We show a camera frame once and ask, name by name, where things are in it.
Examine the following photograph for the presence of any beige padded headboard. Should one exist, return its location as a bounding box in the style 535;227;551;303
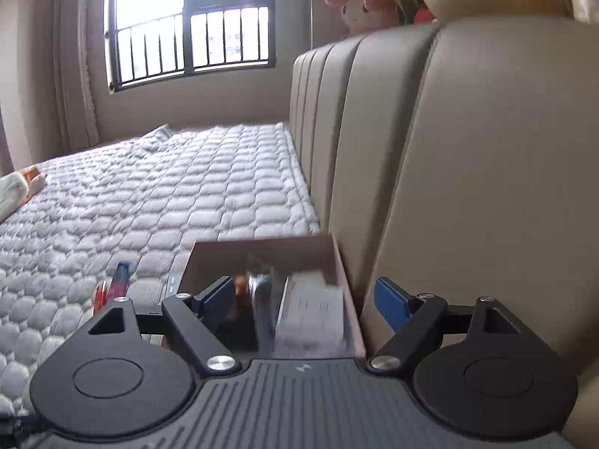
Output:
289;15;599;449

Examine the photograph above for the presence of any white charger adapter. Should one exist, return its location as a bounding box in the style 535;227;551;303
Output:
275;270;346;357

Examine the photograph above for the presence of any pink plush toy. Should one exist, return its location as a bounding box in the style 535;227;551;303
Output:
324;0;399;39

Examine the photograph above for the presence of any small orange item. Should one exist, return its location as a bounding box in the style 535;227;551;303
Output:
22;167;48;193

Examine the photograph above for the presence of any beige curtain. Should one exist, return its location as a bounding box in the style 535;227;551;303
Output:
0;0;103;175

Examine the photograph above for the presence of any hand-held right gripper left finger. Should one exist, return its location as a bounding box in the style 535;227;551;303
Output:
86;277;240;378

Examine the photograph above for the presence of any quilted dotted mattress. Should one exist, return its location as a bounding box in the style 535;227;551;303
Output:
0;122;323;431

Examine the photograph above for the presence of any barred window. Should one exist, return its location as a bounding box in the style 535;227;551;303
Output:
104;0;277;92

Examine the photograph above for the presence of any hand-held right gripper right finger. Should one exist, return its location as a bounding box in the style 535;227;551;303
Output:
366;277;524;376

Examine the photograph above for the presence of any red pen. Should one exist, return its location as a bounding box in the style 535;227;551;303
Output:
92;281;111;317

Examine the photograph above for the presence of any pink cardboard box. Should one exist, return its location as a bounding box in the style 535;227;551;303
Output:
177;235;368;362

